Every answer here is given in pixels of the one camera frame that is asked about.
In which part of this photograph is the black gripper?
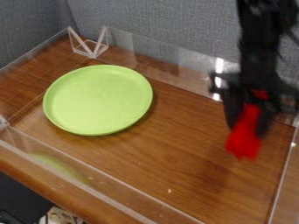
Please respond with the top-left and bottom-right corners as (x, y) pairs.
(210, 36), (299, 138)

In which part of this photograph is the red long block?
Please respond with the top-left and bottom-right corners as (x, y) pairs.
(226, 89), (270, 159)

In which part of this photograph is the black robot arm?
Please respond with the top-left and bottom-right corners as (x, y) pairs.
(210, 0), (299, 137)

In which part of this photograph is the green round plate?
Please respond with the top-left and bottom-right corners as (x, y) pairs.
(43, 65), (154, 136)

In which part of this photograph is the black box under table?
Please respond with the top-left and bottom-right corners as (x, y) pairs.
(0, 172), (54, 224)

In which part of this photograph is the clear acrylic enclosure wall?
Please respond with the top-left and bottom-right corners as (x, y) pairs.
(0, 29), (297, 224)

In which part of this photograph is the clear acrylic corner bracket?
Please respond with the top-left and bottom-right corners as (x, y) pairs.
(67, 27), (110, 59)

